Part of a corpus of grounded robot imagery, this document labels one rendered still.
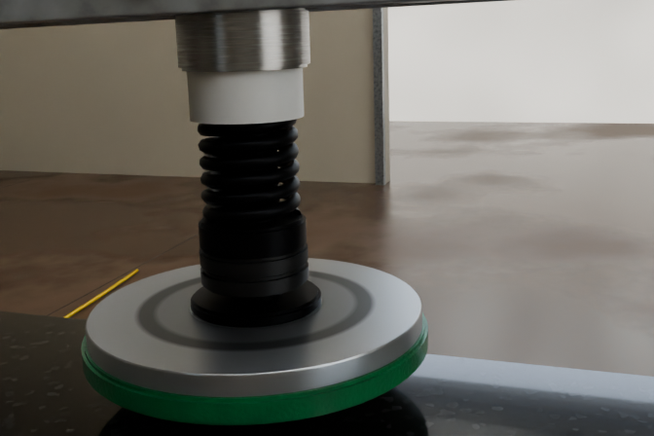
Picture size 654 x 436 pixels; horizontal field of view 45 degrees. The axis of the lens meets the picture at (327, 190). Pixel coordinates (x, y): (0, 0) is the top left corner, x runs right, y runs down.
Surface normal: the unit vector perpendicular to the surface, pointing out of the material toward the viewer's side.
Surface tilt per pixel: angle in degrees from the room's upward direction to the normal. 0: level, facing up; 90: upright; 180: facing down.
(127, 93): 90
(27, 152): 90
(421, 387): 0
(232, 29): 90
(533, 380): 0
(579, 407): 0
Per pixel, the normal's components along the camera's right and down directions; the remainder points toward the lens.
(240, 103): 0.00, 0.20
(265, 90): 0.38, 0.18
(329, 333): -0.03, -0.98
